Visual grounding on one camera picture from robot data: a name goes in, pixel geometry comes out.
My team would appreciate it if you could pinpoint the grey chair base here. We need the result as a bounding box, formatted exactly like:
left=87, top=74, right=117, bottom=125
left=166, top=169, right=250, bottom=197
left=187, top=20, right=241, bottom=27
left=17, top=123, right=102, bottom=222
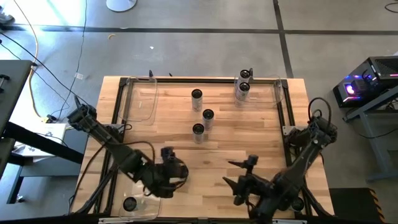
left=0, top=5, right=16, bottom=26

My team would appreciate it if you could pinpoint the clear plastic bin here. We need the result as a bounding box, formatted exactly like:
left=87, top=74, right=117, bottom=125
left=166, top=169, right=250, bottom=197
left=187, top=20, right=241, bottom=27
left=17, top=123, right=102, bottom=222
left=233, top=73, right=284, bottom=109
left=118, top=186, right=162, bottom=222
left=118, top=75, right=160, bottom=126

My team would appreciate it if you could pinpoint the black floor cable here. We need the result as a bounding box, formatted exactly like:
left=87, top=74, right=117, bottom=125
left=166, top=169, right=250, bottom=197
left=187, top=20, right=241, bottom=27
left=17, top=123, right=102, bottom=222
left=49, top=0, right=88, bottom=124
left=0, top=30, right=94, bottom=108

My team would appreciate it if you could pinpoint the grey metal desk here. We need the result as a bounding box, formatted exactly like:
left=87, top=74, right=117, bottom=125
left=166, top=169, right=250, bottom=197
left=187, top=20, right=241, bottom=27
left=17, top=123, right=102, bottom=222
left=341, top=85, right=398, bottom=183

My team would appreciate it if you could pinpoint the white round floor base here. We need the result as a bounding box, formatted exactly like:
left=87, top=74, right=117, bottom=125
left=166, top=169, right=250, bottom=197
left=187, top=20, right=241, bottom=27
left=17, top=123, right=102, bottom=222
left=106, top=0, right=138, bottom=13

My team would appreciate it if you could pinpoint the Celsius peach vibe can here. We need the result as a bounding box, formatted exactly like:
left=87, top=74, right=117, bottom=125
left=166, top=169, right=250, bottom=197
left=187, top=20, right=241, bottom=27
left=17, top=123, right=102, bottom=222
left=234, top=82, right=251, bottom=108
left=238, top=68, right=252, bottom=84

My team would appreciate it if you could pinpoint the black hazard-striped box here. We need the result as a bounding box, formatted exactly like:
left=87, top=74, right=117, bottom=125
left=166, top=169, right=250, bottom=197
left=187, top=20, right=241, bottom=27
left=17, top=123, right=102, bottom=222
left=328, top=187, right=387, bottom=224

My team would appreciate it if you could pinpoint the black aluminium table frame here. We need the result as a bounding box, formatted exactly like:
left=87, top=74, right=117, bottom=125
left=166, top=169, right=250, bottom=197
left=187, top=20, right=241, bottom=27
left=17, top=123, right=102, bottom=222
left=70, top=76, right=335, bottom=222

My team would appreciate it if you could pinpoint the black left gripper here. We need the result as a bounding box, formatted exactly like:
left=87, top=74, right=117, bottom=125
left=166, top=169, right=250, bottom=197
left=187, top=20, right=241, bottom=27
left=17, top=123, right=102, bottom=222
left=141, top=146, right=190, bottom=199

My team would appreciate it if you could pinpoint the white cardboard box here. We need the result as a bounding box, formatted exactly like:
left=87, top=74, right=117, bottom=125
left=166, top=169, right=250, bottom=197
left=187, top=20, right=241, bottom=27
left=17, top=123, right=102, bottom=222
left=11, top=123, right=68, bottom=158

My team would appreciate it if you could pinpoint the black desk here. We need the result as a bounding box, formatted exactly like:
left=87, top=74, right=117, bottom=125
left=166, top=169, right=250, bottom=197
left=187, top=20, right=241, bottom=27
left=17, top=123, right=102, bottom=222
left=0, top=58, right=85, bottom=205

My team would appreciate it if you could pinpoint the yellow floor cable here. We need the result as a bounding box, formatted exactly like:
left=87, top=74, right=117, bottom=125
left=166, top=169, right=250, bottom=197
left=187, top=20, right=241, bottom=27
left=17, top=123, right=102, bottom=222
left=11, top=0, right=43, bottom=119

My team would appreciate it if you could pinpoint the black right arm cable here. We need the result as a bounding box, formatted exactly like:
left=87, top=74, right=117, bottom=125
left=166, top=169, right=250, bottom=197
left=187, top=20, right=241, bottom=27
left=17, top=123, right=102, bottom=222
left=307, top=96, right=333, bottom=125

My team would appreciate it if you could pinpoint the Celsius arctic vibe can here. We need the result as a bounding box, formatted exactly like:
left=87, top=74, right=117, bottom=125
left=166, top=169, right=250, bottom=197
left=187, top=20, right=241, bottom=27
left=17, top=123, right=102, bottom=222
left=123, top=197, right=138, bottom=212

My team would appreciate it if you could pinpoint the computer tower with RGB lights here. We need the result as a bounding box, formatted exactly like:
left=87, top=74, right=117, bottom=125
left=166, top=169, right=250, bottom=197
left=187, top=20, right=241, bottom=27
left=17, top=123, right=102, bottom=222
left=332, top=55, right=398, bottom=109

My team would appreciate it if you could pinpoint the silver table bracket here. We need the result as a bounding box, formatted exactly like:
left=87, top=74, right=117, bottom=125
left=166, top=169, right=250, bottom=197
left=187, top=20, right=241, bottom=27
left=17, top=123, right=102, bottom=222
left=272, top=218, right=308, bottom=224
left=98, top=217, right=125, bottom=224

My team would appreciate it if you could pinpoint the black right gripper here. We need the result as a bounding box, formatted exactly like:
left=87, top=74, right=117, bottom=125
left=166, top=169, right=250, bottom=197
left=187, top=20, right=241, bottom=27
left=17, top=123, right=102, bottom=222
left=222, top=154, right=281, bottom=207

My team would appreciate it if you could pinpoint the Celsius tropical vibe can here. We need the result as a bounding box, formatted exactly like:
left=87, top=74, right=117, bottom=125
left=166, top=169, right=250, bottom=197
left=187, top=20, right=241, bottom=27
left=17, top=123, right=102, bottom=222
left=201, top=108, right=215, bottom=131

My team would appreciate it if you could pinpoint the white Celsius soda can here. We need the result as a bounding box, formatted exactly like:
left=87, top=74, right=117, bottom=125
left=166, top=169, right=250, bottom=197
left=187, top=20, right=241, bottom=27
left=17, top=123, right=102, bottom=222
left=289, top=196, right=305, bottom=213
left=192, top=123, right=205, bottom=145
left=190, top=88, right=204, bottom=112

